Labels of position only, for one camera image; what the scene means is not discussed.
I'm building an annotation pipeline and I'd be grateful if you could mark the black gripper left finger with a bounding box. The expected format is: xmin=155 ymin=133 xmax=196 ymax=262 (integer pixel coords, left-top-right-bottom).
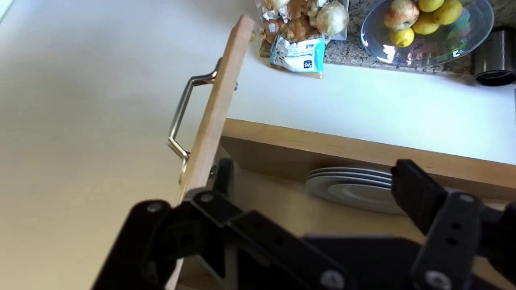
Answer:
xmin=92 ymin=159 xmax=356 ymax=290

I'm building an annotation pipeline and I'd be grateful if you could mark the red yellow apple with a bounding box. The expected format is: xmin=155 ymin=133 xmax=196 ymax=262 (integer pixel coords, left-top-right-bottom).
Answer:
xmin=384 ymin=0 xmax=419 ymax=30

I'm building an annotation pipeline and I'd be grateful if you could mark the yellow onion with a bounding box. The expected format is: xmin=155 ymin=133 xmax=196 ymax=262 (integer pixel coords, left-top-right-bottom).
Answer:
xmin=314 ymin=0 xmax=350 ymax=36

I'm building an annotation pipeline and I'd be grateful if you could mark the blue white snack bag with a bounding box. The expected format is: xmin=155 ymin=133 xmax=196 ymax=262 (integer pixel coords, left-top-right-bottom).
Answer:
xmin=269 ymin=36 xmax=325 ymax=73

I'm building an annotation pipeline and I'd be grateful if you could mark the black cylindrical grinder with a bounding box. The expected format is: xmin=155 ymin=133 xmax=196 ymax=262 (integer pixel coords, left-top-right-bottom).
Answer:
xmin=472 ymin=27 xmax=516 ymax=86

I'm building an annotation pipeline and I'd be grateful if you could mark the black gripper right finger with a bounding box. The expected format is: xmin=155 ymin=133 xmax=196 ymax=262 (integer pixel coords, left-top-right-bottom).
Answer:
xmin=390 ymin=159 xmax=516 ymax=290

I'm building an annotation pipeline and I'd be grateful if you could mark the right door metal handle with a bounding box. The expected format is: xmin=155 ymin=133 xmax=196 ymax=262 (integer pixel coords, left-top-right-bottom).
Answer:
xmin=167 ymin=57 xmax=221 ymax=160

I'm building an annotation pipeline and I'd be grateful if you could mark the wooden cabinet door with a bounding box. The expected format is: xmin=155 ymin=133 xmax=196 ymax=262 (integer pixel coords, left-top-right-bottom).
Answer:
xmin=163 ymin=12 xmax=256 ymax=290

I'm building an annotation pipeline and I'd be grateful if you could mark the clear glass fruit bowl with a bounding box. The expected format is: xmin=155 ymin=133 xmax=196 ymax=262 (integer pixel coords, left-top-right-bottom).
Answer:
xmin=359 ymin=0 xmax=495 ymax=67

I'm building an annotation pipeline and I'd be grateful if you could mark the wooden wall cabinet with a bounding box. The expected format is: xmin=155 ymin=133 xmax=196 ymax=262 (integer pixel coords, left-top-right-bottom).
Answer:
xmin=180 ymin=118 xmax=516 ymax=241

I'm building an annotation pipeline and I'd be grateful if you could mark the yellow lemon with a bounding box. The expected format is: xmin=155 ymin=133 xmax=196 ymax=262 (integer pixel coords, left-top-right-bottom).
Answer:
xmin=432 ymin=0 xmax=463 ymax=25
xmin=388 ymin=27 xmax=416 ymax=48
xmin=413 ymin=14 xmax=440 ymax=35

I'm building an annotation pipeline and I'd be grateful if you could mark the stack of grey plates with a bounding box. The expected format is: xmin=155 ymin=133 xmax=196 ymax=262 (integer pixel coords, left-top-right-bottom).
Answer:
xmin=306 ymin=165 xmax=401 ymax=214

